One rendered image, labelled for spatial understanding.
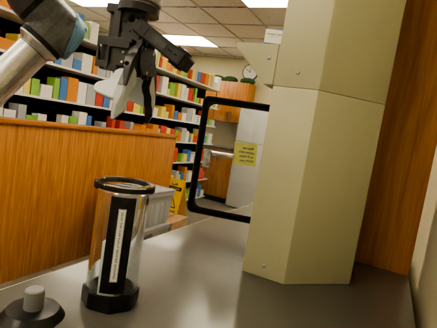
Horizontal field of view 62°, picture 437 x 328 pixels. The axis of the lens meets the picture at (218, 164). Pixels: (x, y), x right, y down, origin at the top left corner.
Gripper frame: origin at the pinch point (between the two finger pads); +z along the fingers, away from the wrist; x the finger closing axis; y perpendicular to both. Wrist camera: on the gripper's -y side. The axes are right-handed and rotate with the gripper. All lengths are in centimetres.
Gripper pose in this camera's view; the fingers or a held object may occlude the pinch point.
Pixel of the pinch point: (135, 123)
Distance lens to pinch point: 67.4
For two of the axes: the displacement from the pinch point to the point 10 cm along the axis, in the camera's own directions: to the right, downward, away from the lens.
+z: -1.6, 9.8, 1.0
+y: -9.7, -1.7, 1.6
